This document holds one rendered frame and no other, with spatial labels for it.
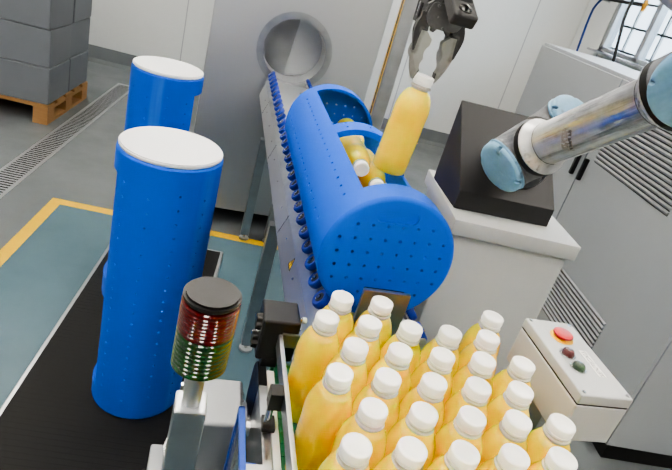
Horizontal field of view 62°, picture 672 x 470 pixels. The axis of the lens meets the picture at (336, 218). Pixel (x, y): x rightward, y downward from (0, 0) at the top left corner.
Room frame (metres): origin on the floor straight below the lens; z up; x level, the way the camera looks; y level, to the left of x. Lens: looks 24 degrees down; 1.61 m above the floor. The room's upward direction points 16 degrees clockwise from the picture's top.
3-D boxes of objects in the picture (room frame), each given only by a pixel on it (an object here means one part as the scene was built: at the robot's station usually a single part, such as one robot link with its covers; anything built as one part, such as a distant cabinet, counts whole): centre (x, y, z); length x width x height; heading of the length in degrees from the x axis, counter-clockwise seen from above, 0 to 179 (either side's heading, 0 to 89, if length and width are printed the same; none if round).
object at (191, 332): (0.50, 0.10, 1.23); 0.06 x 0.06 x 0.04
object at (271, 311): (0.87, 0.04, 0.95); 0.10 x 0.07 x 0.10; 106
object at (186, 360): (0.50, 0.10, 1.18); 0.06 x 0.06 x 0.05
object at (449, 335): (0.81, -0.24, 1.09); 0.04 x 0.04 x 0.02
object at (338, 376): (0.63, -0.07, 1.09); 0.04 x 0.04 x 0.02
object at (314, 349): (0.75, -0.03, 0.99); 0.07 x 0.07 x 0.19
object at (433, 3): (1.15, -0.08, 1.59); 0.09 x 0.08 x 0.12; 16
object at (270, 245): (1.96, 0.22, 0.31); 0.06 x 0.06 x 0.63; 16
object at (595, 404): (0.85, -0.47, 1.05); 0.20 x 0.10 x 0.10; 16
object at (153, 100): (2.23, 0.82, 0.59); 0.28 x 0.28 x 0.88
